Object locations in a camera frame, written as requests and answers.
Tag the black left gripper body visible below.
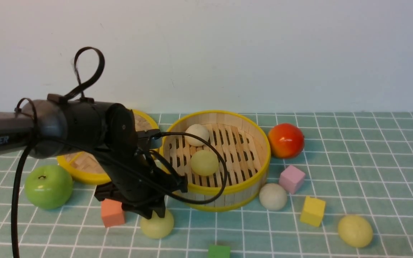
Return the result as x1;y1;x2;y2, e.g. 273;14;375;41
94;149;188;212

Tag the pink wooden cube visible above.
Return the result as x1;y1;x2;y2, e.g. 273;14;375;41
278;165;305;195

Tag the yellow bun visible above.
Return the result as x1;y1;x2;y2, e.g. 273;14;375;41
140;209;174;239
190;150;219;177
337;215;374;248

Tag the green wooden cube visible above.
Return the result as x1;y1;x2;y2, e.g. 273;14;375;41
208;244;231;258

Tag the bamboo steamer tray yellow rim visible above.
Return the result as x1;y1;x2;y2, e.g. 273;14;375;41
160;110;271;212

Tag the green checkered tablecloth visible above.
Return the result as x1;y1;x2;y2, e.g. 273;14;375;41
18;112;413;258

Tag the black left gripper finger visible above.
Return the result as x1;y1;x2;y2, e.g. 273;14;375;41
135;204;166;219

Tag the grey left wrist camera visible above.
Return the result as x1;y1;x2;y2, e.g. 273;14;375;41
137;129;162;151

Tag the white bun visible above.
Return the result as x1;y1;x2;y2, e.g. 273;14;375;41
258;183;288;211
185;124;210;147

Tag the green apple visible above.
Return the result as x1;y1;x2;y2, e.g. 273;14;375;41
24;165;73;210

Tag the orange wooden cube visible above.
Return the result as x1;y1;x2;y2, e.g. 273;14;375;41
101;199;125;228

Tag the yellow wooden cube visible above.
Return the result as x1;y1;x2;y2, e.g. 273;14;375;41
299;196;326;227

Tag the red orange tomato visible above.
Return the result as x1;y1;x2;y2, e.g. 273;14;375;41
267;123;305;159

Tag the bamboo steamer lid yellow rim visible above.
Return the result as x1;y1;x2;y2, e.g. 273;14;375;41
56;109;159;186

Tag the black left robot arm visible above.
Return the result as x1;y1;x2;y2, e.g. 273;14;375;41
0;100;188;219

